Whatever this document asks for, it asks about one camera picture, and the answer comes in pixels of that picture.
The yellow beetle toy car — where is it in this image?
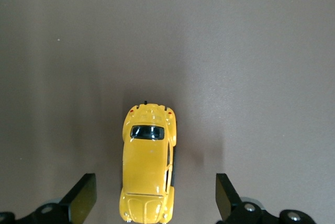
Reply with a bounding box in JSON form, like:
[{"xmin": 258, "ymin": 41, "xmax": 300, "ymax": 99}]
[{"xmin": 119, "ymin": 100, "xmax": 178, "ymax": 223}]

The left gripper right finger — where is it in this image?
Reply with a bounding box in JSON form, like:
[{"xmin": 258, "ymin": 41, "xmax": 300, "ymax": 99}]
[{"xmin": 215, "ymin": 173, "xmax": 283, "ymax": 224}]

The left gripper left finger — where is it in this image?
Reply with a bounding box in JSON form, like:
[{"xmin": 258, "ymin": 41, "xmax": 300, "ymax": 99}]
[{"xmin": 15, "ymin": 173, "xmax": 97, "ymax": 224}]

